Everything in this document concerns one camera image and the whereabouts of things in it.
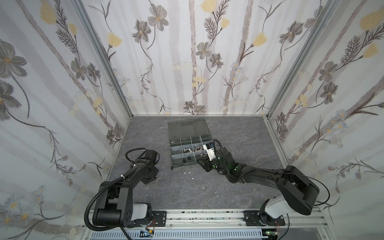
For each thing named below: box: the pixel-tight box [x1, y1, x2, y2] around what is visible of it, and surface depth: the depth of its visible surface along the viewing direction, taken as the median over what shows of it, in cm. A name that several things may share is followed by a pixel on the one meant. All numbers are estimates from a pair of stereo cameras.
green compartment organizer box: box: [168, 117, 213, 170], surface depth 101 cm
